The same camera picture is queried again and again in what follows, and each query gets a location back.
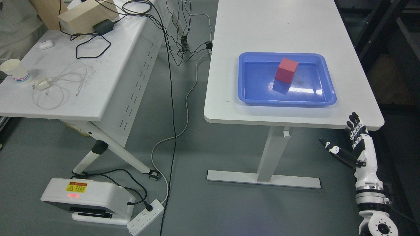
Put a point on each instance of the paper cup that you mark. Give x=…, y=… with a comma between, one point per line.
x=14, y=69

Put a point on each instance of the white earbuds case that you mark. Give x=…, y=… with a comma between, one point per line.
x=47, y=44

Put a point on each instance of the pink foam cube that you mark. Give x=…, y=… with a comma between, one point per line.
x=286, y=70

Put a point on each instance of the cardboard box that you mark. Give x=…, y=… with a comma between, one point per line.
x=82, y=17

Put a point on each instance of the white folding table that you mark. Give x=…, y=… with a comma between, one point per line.
x=97, y=96

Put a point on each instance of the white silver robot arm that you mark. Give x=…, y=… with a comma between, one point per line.
x=373, y=204

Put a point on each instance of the person in beige clothes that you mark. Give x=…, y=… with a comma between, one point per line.
x=20, y=28

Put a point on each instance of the blue plastic tray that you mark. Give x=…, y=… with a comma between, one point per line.
x=311, y=86

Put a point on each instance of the black power adapter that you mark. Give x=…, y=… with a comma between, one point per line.
x=103, y=27

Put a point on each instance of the white charger with cable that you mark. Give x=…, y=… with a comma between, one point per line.
x=53, y=92

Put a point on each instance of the white charging dock device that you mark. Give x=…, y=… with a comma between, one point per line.
x=90, y=201

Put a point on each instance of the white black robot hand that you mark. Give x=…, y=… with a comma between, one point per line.
x=362, y=155

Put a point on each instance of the white power strip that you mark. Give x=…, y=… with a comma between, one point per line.
x=145, y=218

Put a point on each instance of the white standing desk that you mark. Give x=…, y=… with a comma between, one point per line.
x=284, y=26

